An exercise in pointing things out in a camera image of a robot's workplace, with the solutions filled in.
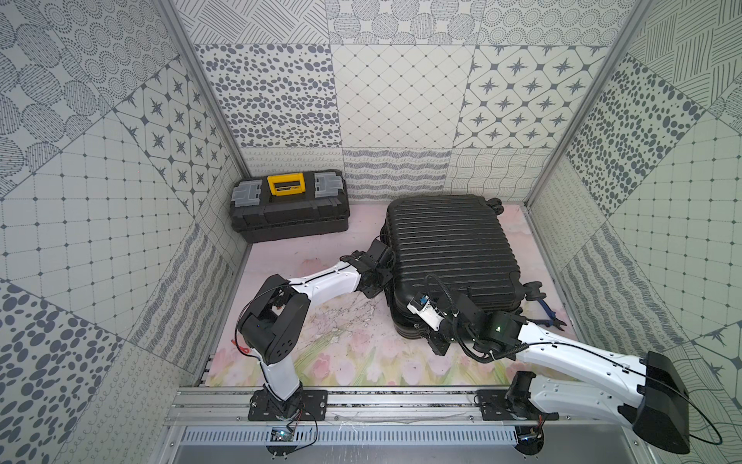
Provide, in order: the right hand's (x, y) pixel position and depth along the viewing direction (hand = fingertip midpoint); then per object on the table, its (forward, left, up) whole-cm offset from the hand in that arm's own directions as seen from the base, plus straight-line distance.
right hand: (420, 333), depth 76 cm
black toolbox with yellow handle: (+42, +44, +7) cm, 61 cm away
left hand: (+16, +4, -3) cm, 16 cm away
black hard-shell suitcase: (+23, -11, +12) cm, 28 cm away
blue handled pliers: (+8, -43, -10) cm, 45 cm away
